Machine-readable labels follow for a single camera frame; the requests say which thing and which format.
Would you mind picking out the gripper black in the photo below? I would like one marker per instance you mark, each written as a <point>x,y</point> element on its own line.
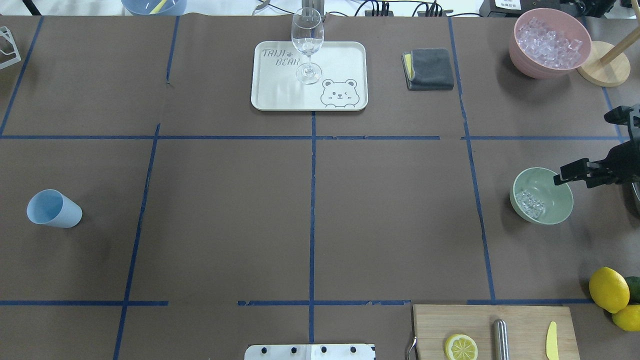
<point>621,166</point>

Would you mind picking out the light green bowl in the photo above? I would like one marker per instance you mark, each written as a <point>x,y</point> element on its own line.
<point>559,200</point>

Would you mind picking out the light blue plastic cup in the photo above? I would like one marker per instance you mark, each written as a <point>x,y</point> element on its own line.
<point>51,208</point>

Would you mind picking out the ice cubes in bowl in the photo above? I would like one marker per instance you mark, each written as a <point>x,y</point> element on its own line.
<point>529,204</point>

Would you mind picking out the pink bowl with ice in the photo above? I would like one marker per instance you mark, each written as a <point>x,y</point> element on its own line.
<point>547,43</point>

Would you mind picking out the blue bowl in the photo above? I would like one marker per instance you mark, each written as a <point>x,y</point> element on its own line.
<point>143,7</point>

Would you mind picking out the wooden mug tree stand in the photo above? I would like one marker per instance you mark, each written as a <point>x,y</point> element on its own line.
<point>607,65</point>

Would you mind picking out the yellow lemon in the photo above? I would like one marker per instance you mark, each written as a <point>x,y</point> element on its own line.
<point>609,290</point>
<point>628,319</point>

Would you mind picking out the green lime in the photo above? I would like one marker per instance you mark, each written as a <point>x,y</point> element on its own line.
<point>633,284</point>

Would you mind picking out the wooden cutting board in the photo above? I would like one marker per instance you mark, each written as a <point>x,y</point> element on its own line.
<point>526,328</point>

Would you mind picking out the yellow plastic knife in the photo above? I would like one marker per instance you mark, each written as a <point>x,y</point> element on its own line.
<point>551,342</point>

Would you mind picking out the lemon half slice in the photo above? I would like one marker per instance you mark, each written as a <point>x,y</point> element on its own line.
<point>460,347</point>

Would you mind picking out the clear wine glass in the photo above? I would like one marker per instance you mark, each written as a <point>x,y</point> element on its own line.
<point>307,36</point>

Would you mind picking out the yellow fork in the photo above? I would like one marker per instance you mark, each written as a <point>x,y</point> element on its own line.
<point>158,7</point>

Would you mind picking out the steel cylinder handle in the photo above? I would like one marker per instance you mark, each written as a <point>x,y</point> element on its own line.
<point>501,343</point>

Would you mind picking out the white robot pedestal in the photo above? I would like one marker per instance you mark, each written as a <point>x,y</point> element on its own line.
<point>336,351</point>

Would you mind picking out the white wire cup rack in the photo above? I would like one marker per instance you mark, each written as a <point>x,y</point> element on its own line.
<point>9,53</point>

